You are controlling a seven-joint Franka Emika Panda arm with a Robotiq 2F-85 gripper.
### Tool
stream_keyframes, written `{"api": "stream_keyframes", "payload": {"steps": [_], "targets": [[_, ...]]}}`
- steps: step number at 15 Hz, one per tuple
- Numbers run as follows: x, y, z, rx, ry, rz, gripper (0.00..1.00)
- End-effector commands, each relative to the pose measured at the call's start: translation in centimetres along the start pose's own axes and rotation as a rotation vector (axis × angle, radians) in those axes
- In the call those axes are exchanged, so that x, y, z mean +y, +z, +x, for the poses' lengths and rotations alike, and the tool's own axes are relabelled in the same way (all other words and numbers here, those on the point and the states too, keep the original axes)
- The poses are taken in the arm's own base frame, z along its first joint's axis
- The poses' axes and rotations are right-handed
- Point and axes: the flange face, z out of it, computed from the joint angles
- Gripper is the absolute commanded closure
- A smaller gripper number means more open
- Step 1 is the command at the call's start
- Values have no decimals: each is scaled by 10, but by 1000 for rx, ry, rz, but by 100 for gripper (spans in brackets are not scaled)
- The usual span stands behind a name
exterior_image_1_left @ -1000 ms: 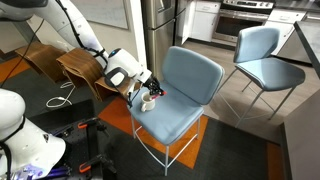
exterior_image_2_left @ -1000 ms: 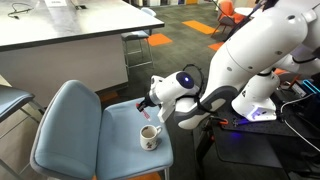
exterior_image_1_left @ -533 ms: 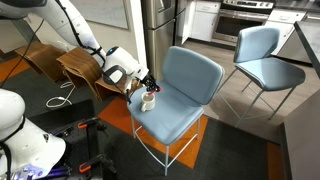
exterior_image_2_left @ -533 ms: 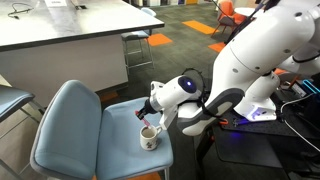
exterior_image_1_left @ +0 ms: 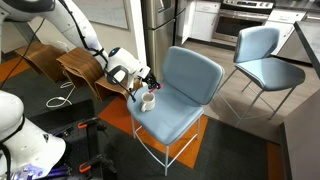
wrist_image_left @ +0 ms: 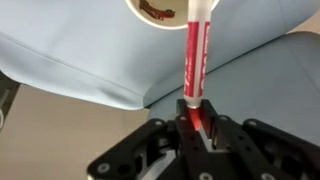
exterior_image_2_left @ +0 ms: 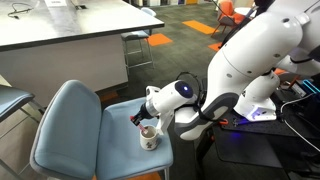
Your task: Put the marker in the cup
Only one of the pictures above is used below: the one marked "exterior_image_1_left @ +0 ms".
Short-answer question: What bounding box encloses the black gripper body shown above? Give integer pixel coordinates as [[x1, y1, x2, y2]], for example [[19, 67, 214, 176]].
[[142, 72, 157, 86]]

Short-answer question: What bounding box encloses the pink marker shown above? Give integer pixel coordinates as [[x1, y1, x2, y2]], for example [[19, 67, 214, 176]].
[[148, 84, 165, 94]]

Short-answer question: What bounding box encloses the white ceramic mug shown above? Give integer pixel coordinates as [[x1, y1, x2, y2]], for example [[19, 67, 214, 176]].
[[139, 91, 157, 113]]

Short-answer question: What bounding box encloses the blue chair with mug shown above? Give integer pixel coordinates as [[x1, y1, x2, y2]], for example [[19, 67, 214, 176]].
[[126, 45, 226, 177]]

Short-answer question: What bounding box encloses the bent plywood stool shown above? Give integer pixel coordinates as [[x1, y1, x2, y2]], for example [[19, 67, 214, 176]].
[[14, 40, 68, 84], [55, 46, 105, 90], [93, 75, 145, 102]]

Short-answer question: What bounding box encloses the stainless steel fridge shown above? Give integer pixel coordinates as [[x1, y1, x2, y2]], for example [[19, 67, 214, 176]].
[[140, 0, 192, 83]]

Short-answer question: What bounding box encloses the orange black clamp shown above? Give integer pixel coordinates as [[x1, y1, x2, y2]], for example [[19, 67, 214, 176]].
[[78, 153, 118, 175], [76, 116, 108, 132]]

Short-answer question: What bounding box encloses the white kitchen cabinet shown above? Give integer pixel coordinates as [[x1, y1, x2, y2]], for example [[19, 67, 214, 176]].
[[181, 0, 222, 47], [264, 7, 308, 57]]

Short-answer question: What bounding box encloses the black mounting platform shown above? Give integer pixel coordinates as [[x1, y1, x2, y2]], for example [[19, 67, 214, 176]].
[[25, 98, 113, 180]]

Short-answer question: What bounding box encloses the stainless steel oven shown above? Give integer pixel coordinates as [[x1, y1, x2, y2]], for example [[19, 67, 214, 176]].
[[212, 0, 277, 45]]

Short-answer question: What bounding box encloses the empty blue chair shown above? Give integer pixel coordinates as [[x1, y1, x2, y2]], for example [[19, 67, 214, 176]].
[[217, 25, 307, 130]]

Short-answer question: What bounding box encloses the grey top counter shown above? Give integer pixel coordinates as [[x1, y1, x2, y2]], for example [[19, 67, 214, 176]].
[[279, 20, 320, 180]]

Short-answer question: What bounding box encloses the grey wall board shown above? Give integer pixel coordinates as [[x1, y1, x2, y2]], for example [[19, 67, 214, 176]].
[[71, 0, 130, 31]]

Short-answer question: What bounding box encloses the white cable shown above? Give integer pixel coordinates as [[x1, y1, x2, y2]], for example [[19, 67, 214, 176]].
[[45, 81, 77, 109]]

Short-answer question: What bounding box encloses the thin black hanging cable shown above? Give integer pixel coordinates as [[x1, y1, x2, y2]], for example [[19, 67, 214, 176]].
[[0, 17, 47, 91]]

